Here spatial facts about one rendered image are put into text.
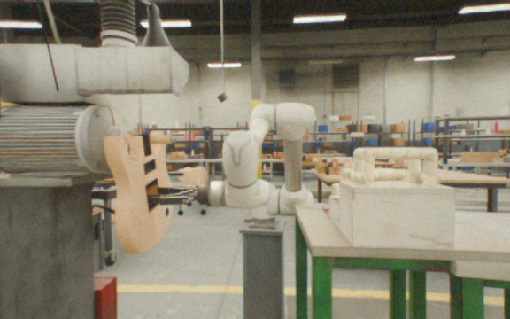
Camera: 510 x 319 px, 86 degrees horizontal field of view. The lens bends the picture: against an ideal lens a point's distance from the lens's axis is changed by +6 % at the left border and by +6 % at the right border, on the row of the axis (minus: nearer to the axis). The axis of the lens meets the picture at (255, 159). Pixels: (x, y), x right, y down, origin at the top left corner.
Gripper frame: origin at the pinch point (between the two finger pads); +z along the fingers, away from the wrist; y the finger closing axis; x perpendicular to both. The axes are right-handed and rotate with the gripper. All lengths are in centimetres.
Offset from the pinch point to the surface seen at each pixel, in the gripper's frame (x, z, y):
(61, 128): 24.6, 27.2, -2.4
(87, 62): 44.6, 14.4, -3.3
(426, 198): 4, -84, -16
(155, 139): 19.0, 0.5, 6.7
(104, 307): -54, 31, 8
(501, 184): -48, -248, 156
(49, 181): 7.3, 31.9, -5.8
